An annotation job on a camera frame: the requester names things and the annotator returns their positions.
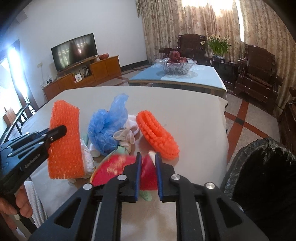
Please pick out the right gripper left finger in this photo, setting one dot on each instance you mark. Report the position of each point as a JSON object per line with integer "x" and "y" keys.
{"x": 94, "y": 212}

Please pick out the glass fruit bowl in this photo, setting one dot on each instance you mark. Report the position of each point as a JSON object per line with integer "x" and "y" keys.
{"x": 181, "y": 68}

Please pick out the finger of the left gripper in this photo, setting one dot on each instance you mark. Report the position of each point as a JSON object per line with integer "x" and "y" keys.
{"x": 32, "y": 143}

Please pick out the dark wooden armchair left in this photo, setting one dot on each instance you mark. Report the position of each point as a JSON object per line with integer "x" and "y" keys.
{"x": 192, "y": 46}

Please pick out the white box on cabinet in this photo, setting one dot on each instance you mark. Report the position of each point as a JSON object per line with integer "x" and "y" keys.
{"x": 78, "y": 77}

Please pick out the white tissue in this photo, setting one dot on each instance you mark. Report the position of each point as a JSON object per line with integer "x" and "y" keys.
{"x": 131, "y": 124}

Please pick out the orange foam net sheet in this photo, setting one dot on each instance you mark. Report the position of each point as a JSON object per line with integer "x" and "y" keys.
{"x": 65, "y": 155}

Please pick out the blue plastic bag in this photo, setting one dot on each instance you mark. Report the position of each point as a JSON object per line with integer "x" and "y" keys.
{"x": 104, "y": 123}

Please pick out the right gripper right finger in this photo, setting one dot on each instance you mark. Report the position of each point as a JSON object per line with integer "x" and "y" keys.
{"x": 203, "y": 212}

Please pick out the black side table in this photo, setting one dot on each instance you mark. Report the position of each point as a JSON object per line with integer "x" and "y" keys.
{"x": 227, "y": 70}

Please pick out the black metal chair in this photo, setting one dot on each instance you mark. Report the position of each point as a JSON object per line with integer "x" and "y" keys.
{"x": 15, "y": 129}

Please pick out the orange foam net sleeve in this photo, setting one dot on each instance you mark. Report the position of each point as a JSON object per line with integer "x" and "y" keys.
{"x": 157, "y": 136}

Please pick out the curved black television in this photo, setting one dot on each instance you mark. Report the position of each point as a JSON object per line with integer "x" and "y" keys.
{"x": 74, "y": 51}

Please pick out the red bowl on cabinet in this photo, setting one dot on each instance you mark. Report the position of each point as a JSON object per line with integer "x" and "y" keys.
{"x": 103, "y": 56}

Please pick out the wooden TV cabinet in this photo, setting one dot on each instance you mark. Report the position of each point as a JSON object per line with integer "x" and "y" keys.
{"x": 93, "y": 71}

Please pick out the blue coffee table cloth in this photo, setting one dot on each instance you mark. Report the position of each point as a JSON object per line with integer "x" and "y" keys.
{"x": 198, "y": 75}

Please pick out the green potted plant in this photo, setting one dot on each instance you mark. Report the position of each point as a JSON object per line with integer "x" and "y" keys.
{"x": 219, "y": 46}

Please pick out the floral beige curtains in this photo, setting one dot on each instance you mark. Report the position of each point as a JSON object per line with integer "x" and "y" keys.
{"x": 242, "y": 22}

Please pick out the dark wooden armchair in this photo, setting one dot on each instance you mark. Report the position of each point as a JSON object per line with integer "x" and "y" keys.
{"x": 257, "y": 76}
{"x": 192, "y": 46}

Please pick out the black trash bin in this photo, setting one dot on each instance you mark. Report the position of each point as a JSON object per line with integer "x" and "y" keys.
{"x": 261, "y": 179}

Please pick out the white plastic bag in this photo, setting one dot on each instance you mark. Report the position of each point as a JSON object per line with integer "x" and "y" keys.
{"x": 88, "y": 162}

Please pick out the red apples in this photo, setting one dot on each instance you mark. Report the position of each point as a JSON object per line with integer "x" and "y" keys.
{"x": 175, "y": 57}

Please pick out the dark wooden armchair right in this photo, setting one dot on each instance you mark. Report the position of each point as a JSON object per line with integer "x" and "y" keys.
{"x": 257, "y": 76}

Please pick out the dark wooden sofa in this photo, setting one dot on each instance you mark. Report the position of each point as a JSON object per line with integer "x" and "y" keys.
{"x": 287, "y": 124}

